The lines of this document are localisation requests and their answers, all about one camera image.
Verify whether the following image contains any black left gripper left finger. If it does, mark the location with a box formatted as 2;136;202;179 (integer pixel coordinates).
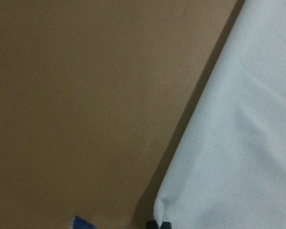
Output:
146;220;157;229

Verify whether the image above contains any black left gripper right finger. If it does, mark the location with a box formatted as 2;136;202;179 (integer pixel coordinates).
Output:
160;222;171;229

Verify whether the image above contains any light blue t-shirt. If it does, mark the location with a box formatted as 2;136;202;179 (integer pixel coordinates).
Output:
153;0;286;229

